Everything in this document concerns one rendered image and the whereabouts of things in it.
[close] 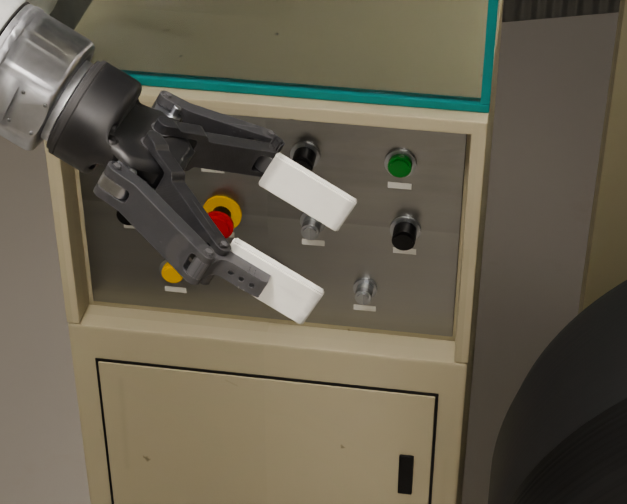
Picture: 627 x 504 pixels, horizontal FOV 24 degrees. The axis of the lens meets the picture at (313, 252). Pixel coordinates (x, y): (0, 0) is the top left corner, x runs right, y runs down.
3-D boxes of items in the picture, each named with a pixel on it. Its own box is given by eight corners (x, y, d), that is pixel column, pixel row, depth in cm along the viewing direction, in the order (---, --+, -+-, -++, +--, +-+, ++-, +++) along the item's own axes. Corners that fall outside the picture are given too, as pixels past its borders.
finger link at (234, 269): (206, 235, 96) (194, 257, 94) (271, 274, 97) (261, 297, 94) (196, 251, 97) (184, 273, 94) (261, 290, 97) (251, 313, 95)
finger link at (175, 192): (160, 130, 101) (144, 129, 100) (239, 242, 95) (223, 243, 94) (136, 172, 103) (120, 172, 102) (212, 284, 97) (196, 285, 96)
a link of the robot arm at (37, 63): (-53, 135, 99) (23, 180, 100) (-2, 29, 95) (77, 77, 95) (-3, 85, 107) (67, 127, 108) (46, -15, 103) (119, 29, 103)
